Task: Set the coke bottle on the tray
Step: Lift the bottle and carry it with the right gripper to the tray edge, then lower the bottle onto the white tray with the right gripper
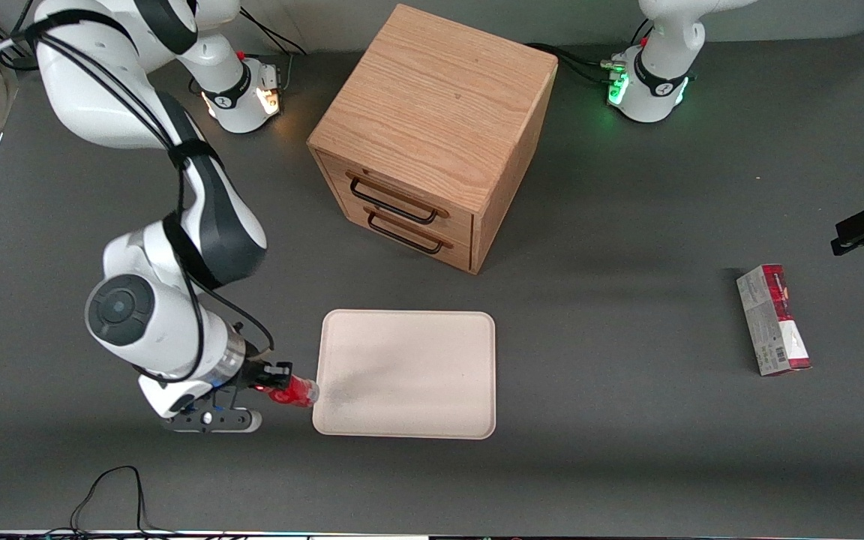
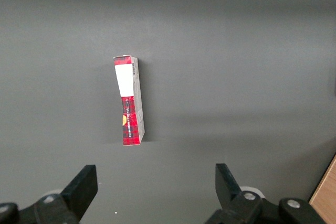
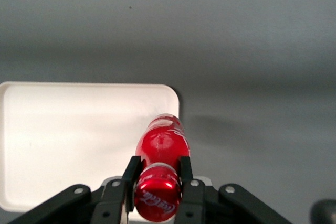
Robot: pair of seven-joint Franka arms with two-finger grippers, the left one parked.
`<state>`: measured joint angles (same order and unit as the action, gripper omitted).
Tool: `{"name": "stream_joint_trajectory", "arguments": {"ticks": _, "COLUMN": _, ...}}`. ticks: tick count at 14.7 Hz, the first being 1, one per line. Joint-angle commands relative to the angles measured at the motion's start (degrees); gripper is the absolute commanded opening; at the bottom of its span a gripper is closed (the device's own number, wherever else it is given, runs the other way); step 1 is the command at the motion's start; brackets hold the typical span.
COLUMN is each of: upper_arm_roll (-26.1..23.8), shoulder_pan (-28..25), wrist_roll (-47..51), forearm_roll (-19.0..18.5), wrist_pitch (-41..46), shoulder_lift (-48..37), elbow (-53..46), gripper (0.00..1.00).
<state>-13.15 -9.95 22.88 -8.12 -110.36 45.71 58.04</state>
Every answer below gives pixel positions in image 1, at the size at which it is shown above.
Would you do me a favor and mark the beige plastic tray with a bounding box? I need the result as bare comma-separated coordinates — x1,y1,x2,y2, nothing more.
312,309,497,440

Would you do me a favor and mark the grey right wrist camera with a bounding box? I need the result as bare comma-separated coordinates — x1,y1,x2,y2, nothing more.
160,403,263,435

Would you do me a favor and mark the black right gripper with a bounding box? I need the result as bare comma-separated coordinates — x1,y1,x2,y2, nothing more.
239,358,295,394

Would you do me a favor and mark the black left arm base cable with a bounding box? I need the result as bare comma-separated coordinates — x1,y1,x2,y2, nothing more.
526,22,654,85

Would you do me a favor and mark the black right arm base cable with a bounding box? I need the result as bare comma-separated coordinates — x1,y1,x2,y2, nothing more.
189,7,309,97

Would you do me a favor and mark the wooden drawer cabinet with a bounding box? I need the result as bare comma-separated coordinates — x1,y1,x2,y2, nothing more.
306,3,560,275

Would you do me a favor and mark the red coke bottle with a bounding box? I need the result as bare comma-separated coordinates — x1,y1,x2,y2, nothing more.
255,376,321,409

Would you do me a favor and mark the black looped floor cable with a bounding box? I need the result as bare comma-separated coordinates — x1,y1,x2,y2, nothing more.
68,465,182,538

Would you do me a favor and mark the wooden drawer, short black handle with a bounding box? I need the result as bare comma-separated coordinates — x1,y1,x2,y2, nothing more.
340,201,475,272

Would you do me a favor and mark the black arm base cable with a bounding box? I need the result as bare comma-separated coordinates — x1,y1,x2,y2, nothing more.
526,22,654,85
189,7,309,97

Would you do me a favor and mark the red and grey carton box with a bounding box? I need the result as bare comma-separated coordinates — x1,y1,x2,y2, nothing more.
736,263,813,377

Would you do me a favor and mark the wooden drawer, wide black handle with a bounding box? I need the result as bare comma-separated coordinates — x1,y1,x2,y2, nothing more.
319,152,476,242

